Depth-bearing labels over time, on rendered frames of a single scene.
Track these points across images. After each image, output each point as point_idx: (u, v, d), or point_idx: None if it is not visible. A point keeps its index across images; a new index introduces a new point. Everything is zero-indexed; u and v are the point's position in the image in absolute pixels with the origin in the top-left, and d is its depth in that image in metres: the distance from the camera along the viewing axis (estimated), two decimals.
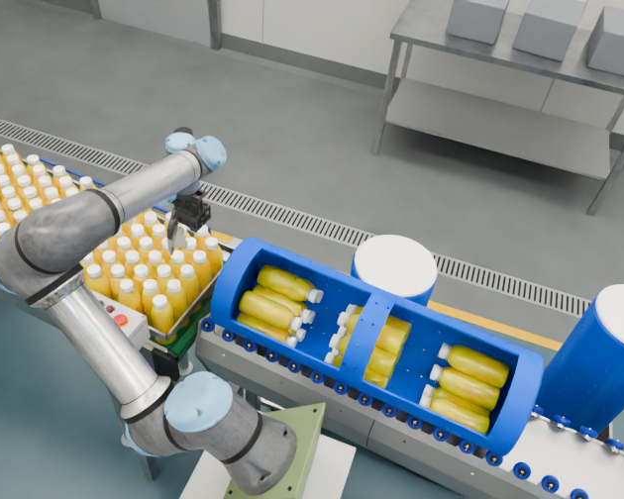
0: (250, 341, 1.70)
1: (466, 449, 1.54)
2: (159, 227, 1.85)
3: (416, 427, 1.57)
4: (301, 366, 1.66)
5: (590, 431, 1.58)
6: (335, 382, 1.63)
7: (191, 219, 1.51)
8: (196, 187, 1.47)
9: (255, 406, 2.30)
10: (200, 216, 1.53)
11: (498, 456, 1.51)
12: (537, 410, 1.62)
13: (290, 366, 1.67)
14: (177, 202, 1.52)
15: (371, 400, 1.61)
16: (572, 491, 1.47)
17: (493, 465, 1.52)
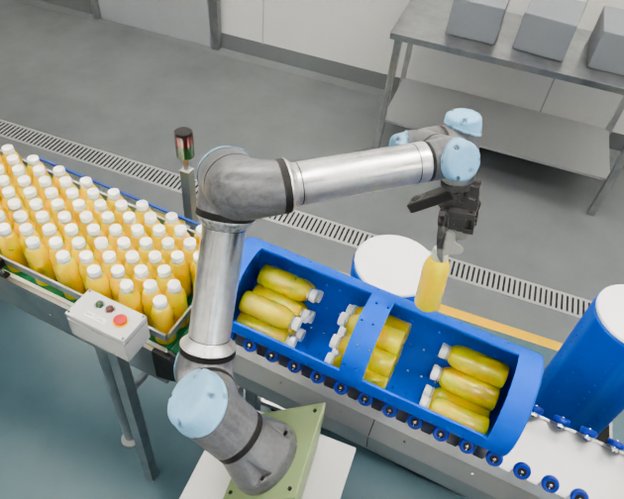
0: (250, 341, 1.70)
1: (466, 449, 1.54)
2: (159, 227, 1.85)
3: (416, 427, 1.57)
4: (301, 366, 1.66)
5: (590, 431, 1.58)
6: (335, 382, 1.63)
7: (468, 217, 1.25)
8: (475, 175, 1.23)
9: (255, 406, 2.30)
10: (475, 213, 1.27)
11: (498, 456, 1.51)
12: (537, 410, 1.62)
13: (290, 366, 1.67)
14: (446, 200, 1.27)
15: (371, 400, 1.61)
16: (572, 491, 1.47)
17: (493, 465, 1.52)
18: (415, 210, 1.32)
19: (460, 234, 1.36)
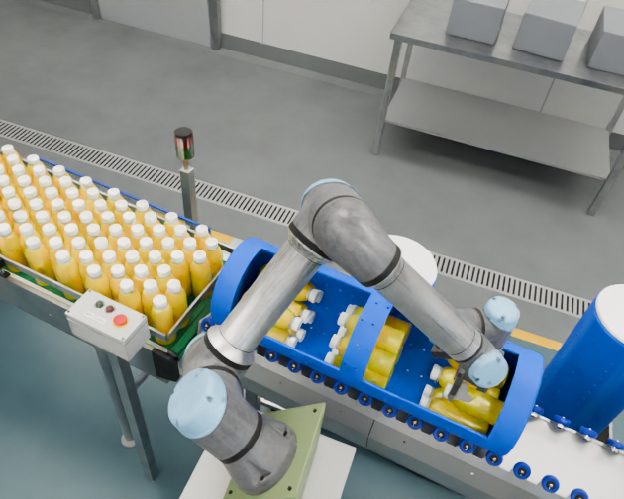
0: None
1: (466, 449, 1.54)
2: (159, 227, 1.85)
3: (416, 427, 1.57)
4: (301, 366, 1.66)
5: (590, 431, 1.58)
6: (335, 382, 1.63)
7: None
8: (500, 350, 1.32)
9: (255, 406, 2.30)
10: None
11: (498, 456, 1.51)
12: (537, 410, 1.62)
13: (290, 366, 1.67)
14: None
15: (371, 400, 1.61)
16: (572, 491, 1.47)
17: (493, 465, 1.52)
18: (437, 357, 1.42)
19: None
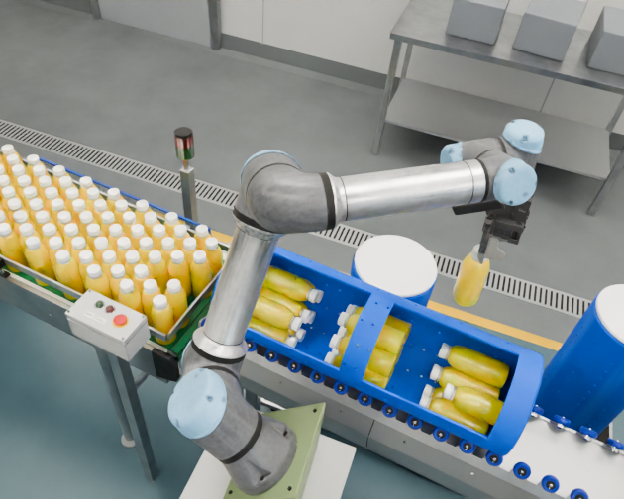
0: (250, 341, 1.70)
1: (466, 449, 1.54)
2: (159, 227, 1.85)
3: (416, 427, 1.57)
4: (301, 366, 1.66)
5: (590, 431, 1.58)
6: (335, 382, 1.63)
7: (516, 228, 1.21)
8: None
9: (255, 406, 2.30)
10: (523, 223, 1.23)
11: (498, 456, 1.51)
12: (537, 410, 1.62)
13: (290, 366, 1.67)
14: (494, 208, 1.23)
15: (371, 400, 1.61)
16: (572, 491, 1.47)
17: (493, 465, 1.52)
18: (460, 213, 1.28)
19: None
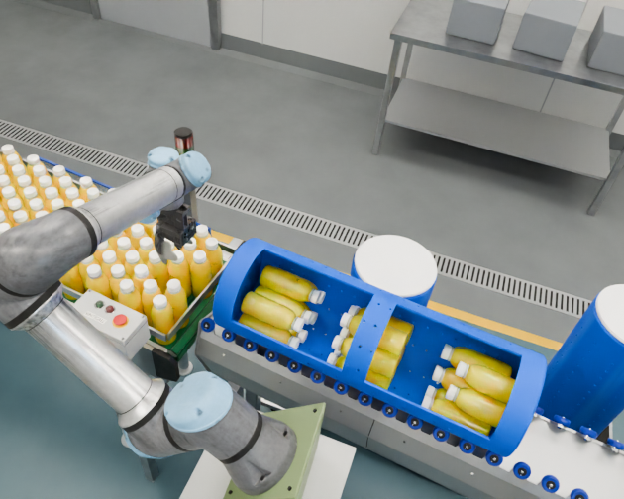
0: (251, 341, 1.70)
1: (465, 449, 1.54)
2: None
3: (414, 427, 1.57)
4: (300, 368, 1.66)
5: (590, 431, 1.58)
6: (337, 381, 1.63)
7: (175, 235, 1.47)
8: (180, 202, 1.43)
9: (255, 406, 2.30)
10: (185, 231, 1.48)
11: (499, 457, 1.51)
12: (537, 410, 1.62)
13: (290, 365, 1.67)
14: (161, 217, 1.48)
15: (370, 402, 1.61)
16: (572, 491, 1.47)
17: (491, 464, 1.52)
18: None
19: None
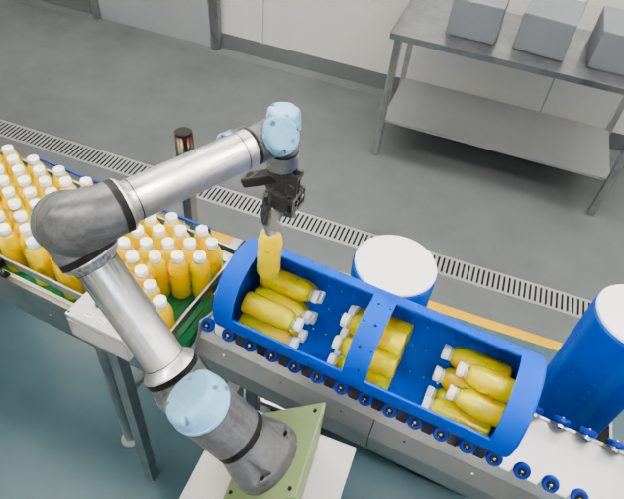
0: (251, 341, 1.70)
1: (465, 449, 1.54)
2: (159, 227, 1.85)
3: (414, 427, 1.57)
4: (300, 368, 1.66)
5: (590, 431, 1.58)
6: (337, 381, 1.63)
7: (287, 202, 1.35)
8: (295, 165, 1.31)
9: (255, 406, 2.30)
10: (296, 199, 1.36)
11: (499, 457, 1.51)
12: (537, 410, 1.62)
13: (290, 365, 1.67)
14: (270, 183, 1.36)
15: (370, 402, 1.61)
16: (572, 491, 1.47)
17: (491, 464, 1.52)
18: (247, 186, 1.40)
19: None
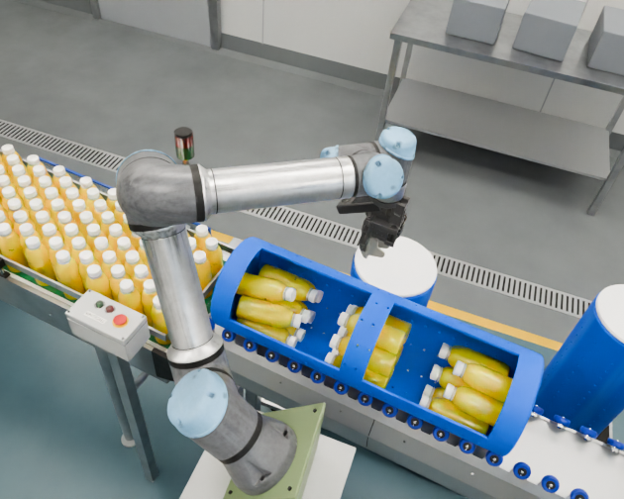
0: (250, 341, 1.70)
1: (466, 449, 1.54)
2: None
3: (416, 427, 1.57)
4: (301, 366, 1.66)
5: (590, 431, 1.58)
6: (335, 382, 1.63)
7: (390, 231, 1.26)
8: (403, 193, 1.22)
9: (255, 406, 2.30)
10: (399, 227, 1.28)
11: (498, 456, 1.51)
12: (537, 410, 1.62)
13: (290, 366, 1.67)
14: (372, 210, 1.27)
15: (371, 400, 1.61)
16: (572, 491, 1.47)
17: (493, 465, 1.52)
18: (343, 212, 1.32)
19: (382, 242, 1.37)
